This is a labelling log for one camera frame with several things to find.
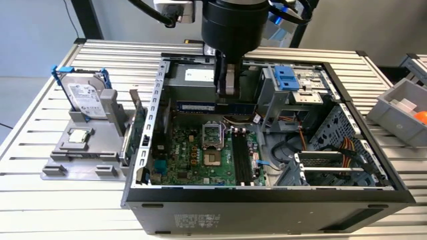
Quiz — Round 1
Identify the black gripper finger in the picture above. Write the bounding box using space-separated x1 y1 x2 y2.
213 51 246 104

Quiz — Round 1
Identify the grey power supply unit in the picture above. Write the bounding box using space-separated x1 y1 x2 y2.
165 63 230 123

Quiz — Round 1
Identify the pale blue teach pendant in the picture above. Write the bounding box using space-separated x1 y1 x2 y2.
263 14 297 48

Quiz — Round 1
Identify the round black fan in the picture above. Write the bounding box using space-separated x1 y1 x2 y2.
226 113 258 125

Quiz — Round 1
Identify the blue plastic drive latch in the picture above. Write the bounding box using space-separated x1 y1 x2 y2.
275 66 299 91

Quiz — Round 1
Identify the metal drive cage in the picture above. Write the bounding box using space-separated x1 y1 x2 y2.
258 63 335 131

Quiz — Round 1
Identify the metal socket cover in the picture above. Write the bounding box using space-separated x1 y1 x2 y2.
202 121 225 149

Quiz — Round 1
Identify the CPU socket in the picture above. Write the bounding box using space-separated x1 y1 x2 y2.
203 149 225 166

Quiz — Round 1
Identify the green graphics card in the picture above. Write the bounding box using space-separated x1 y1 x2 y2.
122 86 150 167

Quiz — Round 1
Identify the green motherboard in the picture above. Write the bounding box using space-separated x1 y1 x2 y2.
150 103 269 187

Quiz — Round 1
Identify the hard disk in blue carrier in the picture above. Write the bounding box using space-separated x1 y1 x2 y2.
50 65 114 123

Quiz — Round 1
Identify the grey parts rack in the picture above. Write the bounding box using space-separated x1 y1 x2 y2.
39 89 135 182

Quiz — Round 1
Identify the metal disk bay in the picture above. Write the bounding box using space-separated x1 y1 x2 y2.
277 149 391 187

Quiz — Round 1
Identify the silver CPU chip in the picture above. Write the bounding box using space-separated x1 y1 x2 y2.
68 130 90 143

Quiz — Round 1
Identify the grey plastic bin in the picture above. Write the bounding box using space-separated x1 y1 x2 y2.
366 77 427 150

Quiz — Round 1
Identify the white block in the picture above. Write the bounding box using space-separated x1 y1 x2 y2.
390 98 418 111

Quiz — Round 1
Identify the black open PC case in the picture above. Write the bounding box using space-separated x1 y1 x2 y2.
119 52 418 236

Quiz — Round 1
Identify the orange round object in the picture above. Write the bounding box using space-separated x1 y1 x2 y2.
413 111 427 125

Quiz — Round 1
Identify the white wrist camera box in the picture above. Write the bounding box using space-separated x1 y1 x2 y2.
153 0 198 25

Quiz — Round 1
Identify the thick black cable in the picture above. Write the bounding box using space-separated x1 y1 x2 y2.
127 0 202 28

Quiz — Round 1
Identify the black frame post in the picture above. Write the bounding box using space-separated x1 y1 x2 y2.
71 0 104 40
289 0 321 49

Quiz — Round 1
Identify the orange wire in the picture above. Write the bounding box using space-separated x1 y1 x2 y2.
298 123 309 152

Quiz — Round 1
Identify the blue data cable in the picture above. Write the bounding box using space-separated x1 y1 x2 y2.
255 139 297 173

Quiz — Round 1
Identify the red yellow wire bundle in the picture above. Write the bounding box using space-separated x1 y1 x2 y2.
338 136 358 169

